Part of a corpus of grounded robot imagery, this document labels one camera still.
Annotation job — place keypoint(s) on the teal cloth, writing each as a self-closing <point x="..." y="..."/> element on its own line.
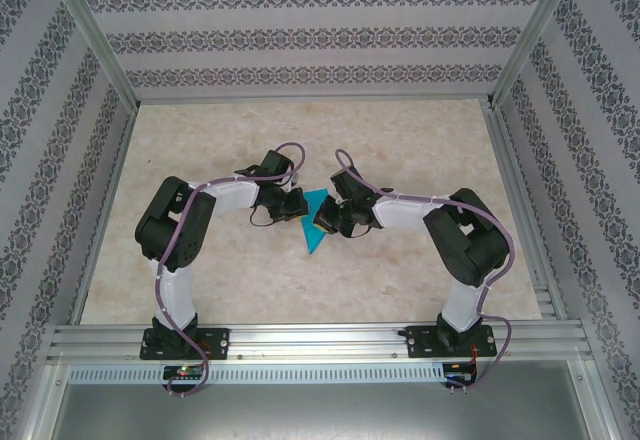
<point x="312" y="235"/>

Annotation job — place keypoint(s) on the aluminium side rail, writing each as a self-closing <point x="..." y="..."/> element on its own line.
<point x="522" y="210"/>
<point x="104" y="215"/>

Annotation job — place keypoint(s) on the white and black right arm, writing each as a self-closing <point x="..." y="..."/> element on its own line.
<point x="462" y="305"/>

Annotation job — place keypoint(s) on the aluminium frame post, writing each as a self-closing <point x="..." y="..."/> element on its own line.
<point x="597" y="405"/>
<point x="535" y="30"/>
<point x="95" y="35"/>
<point x="42" y="405"/>

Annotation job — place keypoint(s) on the circuit board with green light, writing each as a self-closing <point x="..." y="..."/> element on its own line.
<point x="182" y="372"/>

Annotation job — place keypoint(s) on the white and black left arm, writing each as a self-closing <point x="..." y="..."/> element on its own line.
<point x="175" y="300"/>

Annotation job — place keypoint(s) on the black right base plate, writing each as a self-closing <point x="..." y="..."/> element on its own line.
<point x="417" y="342"/>

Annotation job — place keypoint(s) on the aluminium mounting rail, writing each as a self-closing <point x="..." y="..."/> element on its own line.
<point x="320" y="342"/>

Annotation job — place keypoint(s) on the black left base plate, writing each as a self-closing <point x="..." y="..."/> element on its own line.
<point x="215" y="342"/>

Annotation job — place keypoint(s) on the circuit board with pins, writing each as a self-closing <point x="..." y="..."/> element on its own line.
<point x="457" y="374"/>

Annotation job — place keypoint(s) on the aluminium frame beam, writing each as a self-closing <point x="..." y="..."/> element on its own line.
<point x="310" y="98"/>

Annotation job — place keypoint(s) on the grey metal sheet panel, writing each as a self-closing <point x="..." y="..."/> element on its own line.
<point x="320" y="415"/>

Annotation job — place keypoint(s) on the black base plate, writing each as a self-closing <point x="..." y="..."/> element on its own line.
<point x="417" y="342"/>
<point x="215" y="342"/>

